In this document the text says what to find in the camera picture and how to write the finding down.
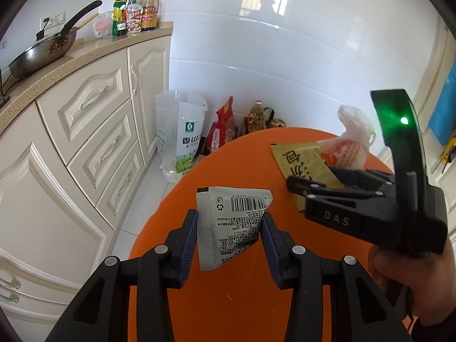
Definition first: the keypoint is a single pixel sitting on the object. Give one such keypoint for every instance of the person's right forearm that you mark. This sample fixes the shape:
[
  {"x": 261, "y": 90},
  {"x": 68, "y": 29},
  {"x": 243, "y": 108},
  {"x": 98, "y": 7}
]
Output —
[{"x": 438, "y": 332}]

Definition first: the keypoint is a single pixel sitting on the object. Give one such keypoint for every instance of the white wall outlet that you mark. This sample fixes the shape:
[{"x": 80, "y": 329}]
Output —
[{"x": 56, "y": 17}]

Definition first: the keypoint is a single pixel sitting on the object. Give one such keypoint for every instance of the cream cabinet drawer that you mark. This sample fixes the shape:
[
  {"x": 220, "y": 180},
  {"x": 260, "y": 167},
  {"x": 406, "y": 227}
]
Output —
[
  {"x": 119, "y": 185},
  {"x": 83, "y": 94},
  {"x": 103, "y": 151}
]

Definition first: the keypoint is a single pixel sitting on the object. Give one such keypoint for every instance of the yellow brown snack packet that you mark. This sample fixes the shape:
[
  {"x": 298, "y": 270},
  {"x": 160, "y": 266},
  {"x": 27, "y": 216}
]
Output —
[{"x": 302, "y": 164}]

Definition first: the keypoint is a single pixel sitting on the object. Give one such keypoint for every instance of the person's right hand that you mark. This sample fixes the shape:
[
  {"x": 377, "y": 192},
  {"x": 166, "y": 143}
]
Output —
[{"x": 434, "y": 281}]

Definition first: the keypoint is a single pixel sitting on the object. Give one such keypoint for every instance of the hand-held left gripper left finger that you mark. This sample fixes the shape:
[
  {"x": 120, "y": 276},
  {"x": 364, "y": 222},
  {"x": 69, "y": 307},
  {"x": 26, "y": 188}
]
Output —
[{"x": 188, "y": 242}]

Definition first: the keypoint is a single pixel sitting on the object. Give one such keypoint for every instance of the beige countertop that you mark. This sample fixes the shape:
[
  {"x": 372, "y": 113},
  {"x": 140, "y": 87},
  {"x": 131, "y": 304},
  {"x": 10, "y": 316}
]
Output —
[{"x": 89, "y": 51}]

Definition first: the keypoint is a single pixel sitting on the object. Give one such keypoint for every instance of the clear rice bag green print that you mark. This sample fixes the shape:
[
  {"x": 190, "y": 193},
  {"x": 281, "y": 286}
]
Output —
[{"x": 180, "y": 135}]

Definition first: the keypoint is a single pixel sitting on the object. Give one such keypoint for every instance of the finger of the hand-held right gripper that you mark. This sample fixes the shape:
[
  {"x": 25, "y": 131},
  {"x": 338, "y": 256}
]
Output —
[
  {"x": 356, "y": 177},
  {"x": 331, "y": 191}
]

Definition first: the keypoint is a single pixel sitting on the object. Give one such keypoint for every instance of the cream base cabinet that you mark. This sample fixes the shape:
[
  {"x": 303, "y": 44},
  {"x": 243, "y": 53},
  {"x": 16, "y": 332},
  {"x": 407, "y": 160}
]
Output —
[{"x": 53, "y": 192}]

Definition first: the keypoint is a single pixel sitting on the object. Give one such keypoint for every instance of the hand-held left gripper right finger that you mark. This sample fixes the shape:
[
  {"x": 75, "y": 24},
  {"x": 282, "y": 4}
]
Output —
[{"x": 270, "y": 245}]

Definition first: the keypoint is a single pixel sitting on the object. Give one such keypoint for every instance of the grey foil sachet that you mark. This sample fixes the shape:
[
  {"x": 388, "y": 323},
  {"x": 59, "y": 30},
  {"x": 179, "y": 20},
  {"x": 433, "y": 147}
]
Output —
[{"x": 228, "y": 221}]

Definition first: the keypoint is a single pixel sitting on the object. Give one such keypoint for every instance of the dark sauce bottle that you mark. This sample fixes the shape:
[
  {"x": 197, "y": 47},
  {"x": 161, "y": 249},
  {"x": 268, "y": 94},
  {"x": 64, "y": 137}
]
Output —
[{"x": 149, "y": 10}]

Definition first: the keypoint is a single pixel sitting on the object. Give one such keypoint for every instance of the green yellow bottle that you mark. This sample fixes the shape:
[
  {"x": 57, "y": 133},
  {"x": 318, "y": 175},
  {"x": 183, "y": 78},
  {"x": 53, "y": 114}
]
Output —
[{"x": 119, "y": 17}]

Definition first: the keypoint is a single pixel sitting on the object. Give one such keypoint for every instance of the yellow cooking oil bottle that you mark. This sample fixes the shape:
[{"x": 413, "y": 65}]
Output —
[{"x": 258, "y": 115}]

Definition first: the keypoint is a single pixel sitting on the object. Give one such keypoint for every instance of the clear plastic container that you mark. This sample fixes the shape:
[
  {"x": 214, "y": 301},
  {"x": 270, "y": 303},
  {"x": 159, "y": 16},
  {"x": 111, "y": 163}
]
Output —
[{"x": 103, "y": 23}]

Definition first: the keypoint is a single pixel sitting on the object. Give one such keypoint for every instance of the white plastic bag red print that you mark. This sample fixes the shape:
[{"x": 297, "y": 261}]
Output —
[{"x": 351, "y": 142}]

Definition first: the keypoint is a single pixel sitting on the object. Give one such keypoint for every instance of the clear bottle red label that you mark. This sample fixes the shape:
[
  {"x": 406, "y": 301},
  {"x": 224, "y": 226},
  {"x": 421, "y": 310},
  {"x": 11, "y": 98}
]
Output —
[{"x": 133, "y": 19}]

